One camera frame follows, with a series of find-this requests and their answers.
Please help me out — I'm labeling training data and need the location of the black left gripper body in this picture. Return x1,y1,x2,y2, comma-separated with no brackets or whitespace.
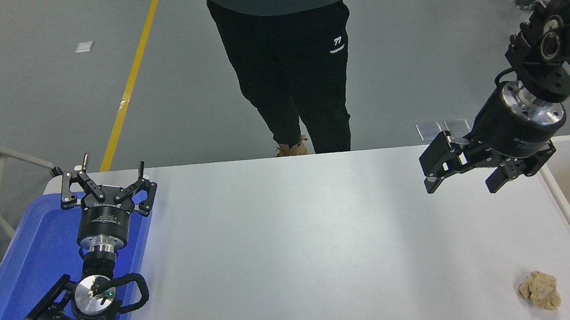
72,194,138,248

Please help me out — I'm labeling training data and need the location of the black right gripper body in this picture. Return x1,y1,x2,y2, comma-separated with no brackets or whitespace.
459,80,568,165

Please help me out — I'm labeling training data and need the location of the tan paper ball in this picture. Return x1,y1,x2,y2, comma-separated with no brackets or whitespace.
516,268,563,315

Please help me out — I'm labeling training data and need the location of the silver floor plate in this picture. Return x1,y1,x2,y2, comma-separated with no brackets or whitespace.
444,117,472,136
417,121,446,143

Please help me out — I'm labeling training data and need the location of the blue plastic tray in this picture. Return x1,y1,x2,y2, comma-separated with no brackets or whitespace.
0,181,166,320

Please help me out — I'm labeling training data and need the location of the standing person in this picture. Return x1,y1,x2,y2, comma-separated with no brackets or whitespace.
206,0,372,167

